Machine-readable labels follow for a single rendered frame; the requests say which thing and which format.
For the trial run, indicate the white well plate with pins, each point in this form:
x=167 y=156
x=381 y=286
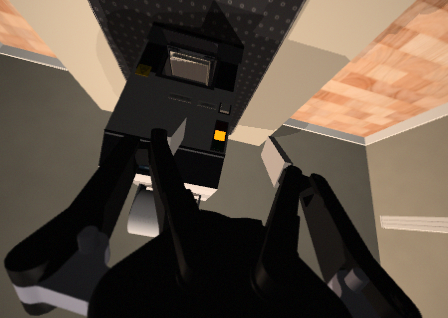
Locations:
x=192 y=59

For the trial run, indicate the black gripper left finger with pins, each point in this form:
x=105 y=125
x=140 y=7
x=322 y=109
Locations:
x=60 y=264

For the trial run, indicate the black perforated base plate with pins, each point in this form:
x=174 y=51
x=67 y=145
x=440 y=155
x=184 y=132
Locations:
x=259 y=25

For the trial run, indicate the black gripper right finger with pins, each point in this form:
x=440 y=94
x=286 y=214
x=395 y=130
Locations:
x=346 y=264

